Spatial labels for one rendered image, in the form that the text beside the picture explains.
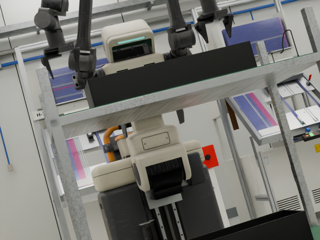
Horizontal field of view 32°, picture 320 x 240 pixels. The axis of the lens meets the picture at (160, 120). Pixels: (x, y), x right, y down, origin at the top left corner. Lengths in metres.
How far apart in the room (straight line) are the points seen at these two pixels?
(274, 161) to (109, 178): 2.05
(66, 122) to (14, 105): 4.20
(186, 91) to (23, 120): 4.20
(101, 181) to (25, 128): 3.21
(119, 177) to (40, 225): 3.16
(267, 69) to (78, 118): 0.61
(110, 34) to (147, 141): 0.49
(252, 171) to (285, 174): 0.27
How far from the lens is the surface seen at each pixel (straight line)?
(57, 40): 1.91
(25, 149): 5.77
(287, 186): 4.47
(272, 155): 4.44
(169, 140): 2.44
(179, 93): 1.69
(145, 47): 2.47
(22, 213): 5.75
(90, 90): 1.81
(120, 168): 2.65
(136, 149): 2.41
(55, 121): 1.63
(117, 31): 2.45
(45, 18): 1.86
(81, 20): 2.34
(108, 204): 2.65
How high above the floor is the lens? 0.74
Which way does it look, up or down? 4 degrees up
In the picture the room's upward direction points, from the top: 16 degrees counter-clockwise
